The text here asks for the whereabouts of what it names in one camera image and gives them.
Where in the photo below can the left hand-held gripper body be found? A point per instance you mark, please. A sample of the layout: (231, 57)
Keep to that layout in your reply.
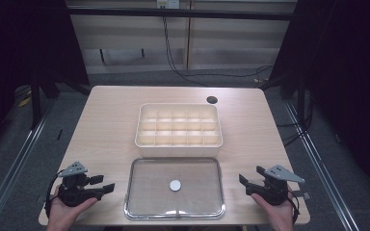
(74, 194)

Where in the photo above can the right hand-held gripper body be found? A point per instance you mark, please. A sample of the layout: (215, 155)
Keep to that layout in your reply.
(274, 192)

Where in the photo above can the clear plastic lid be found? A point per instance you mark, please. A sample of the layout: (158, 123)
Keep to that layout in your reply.
(174, 189)

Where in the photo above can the person's right hand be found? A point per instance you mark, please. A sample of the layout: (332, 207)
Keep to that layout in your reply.
(277, 215)

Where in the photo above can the person's left hand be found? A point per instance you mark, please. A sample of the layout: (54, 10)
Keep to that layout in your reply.
(64, 215)

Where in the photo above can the small black floor piece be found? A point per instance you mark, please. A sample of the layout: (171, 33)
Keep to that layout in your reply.
(59, 134)

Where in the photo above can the dark round table grommet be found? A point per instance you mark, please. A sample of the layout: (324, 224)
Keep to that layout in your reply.
(212, 99)

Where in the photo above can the white compartment storage box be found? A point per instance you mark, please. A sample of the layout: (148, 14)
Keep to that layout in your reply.
(178, 128)

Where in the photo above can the black curtain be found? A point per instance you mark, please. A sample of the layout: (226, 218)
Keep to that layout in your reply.
(343, 80)
(22, 48)

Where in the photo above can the metal floor rail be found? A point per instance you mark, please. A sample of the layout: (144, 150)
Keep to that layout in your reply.
(318, 166)
(11, 173)

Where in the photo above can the black horizontal frame bar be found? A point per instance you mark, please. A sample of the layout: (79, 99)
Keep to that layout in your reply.
(179, 13)

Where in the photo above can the white wall power outlet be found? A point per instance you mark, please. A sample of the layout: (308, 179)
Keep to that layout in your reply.
(168, 3)

